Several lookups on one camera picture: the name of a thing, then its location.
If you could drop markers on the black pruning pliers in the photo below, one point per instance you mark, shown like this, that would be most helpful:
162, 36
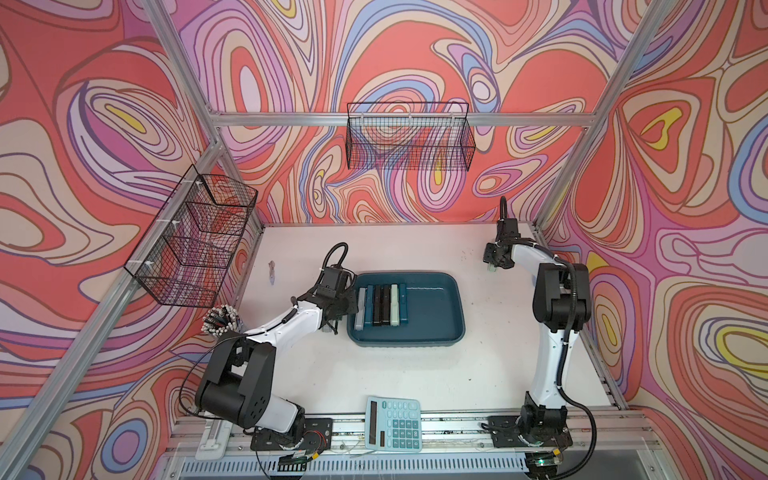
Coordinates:
377, 306
386, 304

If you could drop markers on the bundle of pens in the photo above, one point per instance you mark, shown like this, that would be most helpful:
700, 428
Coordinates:
221, 319

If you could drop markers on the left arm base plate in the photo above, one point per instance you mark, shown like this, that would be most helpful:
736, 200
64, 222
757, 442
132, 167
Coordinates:
311, 435

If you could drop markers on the black wire basket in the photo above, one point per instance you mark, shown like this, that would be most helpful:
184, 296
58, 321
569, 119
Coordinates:
409, 135
186, 255

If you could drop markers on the teal pruning pliers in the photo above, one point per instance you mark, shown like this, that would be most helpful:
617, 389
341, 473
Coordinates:
369, 306

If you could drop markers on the white vented cable duct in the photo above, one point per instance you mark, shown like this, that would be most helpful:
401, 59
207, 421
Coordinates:
355, 466

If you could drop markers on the mint green calculator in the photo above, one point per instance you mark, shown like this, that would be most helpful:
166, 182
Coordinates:
393, 425

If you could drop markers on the grey pruning pliers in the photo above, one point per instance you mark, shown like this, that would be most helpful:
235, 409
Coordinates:
359, 321

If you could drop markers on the teal plastic storage box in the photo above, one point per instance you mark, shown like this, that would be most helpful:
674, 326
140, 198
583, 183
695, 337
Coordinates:
436, 317

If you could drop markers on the back black wire basket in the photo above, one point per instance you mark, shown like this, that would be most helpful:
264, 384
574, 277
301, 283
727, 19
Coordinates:
409, 135

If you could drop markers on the left black wire basket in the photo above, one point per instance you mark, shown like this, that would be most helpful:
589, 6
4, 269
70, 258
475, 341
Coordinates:
186, 255

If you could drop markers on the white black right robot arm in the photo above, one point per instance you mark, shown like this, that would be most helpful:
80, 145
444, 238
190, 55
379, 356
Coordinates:
562, 307

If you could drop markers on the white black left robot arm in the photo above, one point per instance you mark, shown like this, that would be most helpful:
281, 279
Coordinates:
238, 380

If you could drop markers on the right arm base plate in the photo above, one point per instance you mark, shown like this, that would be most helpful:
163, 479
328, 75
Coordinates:
506, 431

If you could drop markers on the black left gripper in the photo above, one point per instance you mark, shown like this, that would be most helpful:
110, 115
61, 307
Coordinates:
353, 307

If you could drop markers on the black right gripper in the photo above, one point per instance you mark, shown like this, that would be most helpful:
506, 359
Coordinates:
490, 258

